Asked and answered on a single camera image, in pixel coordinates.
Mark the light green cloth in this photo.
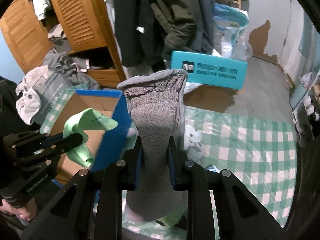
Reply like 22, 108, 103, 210
63, 108, 118, 168

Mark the grey fleece sock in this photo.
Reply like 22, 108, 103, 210
118, 69, 188, 222

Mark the person's left hand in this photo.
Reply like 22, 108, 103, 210
1, 198, 37, 221

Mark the blue cardboard box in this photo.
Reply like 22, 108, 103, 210
49, 89, 132, 171

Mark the green glittery cloth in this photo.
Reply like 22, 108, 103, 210
156, 205, 187, 228

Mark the grey clothes pile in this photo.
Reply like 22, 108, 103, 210
16, 24, 101, 125

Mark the green checkered tablecloth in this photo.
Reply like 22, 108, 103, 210
39, 84, 298, 240

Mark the brown cardboard sheet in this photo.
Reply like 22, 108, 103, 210
183, 85, 246, 113

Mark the white plastic bag on floor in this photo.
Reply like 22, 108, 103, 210
183, 82, 202, 94

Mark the teal printed box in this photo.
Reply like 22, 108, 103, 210
171, 51, 248, 90

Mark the white shoe rack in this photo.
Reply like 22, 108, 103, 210
290, 71, 319, 140

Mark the wooden louvered cabinet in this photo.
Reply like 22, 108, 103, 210
1, 0, 126, 88

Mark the dark hanging jacket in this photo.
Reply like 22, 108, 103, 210
113, 0, 215, 71

